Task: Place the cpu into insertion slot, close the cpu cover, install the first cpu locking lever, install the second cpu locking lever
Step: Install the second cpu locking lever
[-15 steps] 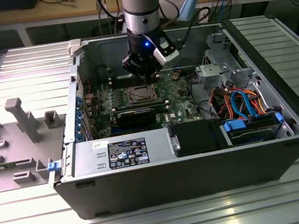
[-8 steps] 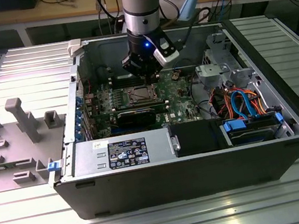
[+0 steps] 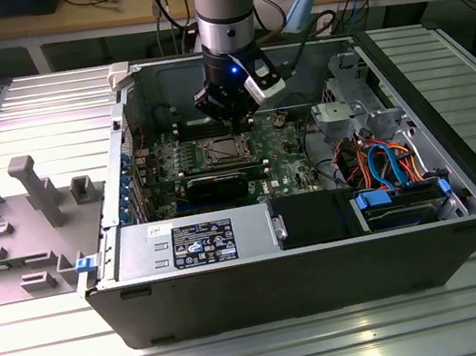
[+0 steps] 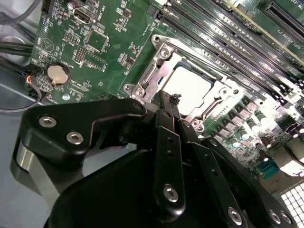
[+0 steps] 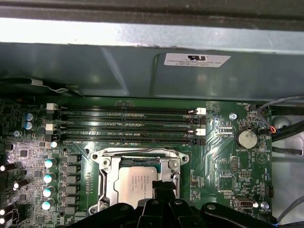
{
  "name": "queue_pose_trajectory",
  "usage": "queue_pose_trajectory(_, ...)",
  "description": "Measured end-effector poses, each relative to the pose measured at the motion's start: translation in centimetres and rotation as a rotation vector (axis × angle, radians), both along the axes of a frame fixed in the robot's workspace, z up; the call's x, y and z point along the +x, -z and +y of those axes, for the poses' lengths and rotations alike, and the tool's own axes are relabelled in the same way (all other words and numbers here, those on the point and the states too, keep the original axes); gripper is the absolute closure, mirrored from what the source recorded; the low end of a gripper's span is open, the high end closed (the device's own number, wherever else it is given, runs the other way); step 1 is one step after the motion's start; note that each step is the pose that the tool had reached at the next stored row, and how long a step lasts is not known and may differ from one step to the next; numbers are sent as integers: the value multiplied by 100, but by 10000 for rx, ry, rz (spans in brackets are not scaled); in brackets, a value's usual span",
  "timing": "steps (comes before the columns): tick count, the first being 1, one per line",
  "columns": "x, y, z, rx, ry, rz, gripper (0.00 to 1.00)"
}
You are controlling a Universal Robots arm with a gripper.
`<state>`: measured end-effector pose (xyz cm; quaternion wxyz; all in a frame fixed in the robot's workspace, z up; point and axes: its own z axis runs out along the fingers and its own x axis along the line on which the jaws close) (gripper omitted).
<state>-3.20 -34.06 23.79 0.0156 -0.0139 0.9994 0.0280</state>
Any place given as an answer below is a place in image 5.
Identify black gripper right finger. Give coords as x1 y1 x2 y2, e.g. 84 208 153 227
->
163 181 279 228

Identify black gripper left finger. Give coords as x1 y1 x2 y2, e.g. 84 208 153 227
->
67 180 167 228

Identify metal socket cover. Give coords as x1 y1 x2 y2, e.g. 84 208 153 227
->
99 154 181 207

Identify silver CPU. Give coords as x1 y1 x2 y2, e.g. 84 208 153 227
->
117 165 159 205

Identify metal wire locking lever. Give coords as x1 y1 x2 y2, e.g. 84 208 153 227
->
97 147 181 159

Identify RAM slot white clips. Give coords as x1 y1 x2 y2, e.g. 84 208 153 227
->
47 123 207 137
47 103 207 116

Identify silver internal USB port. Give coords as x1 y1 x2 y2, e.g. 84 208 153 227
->
233 196 259 210

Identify green motherboard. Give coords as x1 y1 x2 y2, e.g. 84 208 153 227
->
0 96 274 228

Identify round coin battery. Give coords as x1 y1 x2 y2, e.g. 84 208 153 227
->
234 128 258 150

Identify black PC case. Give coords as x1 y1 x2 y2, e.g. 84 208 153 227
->
0 0 304 228

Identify white label sticker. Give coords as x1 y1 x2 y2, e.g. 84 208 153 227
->
163 52 231 68

